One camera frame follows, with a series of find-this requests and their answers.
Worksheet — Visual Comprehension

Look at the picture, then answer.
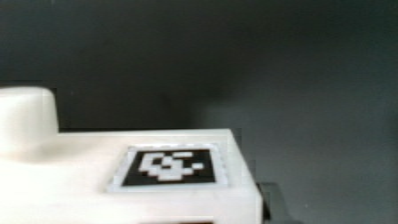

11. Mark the large white drawer box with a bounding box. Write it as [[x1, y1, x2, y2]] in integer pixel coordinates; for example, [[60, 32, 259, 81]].
[[0, 87, 263, 224]]

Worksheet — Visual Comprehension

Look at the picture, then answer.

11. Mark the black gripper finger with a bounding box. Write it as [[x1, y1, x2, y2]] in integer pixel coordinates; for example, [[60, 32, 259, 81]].
[[258, 182, 304, 224]]

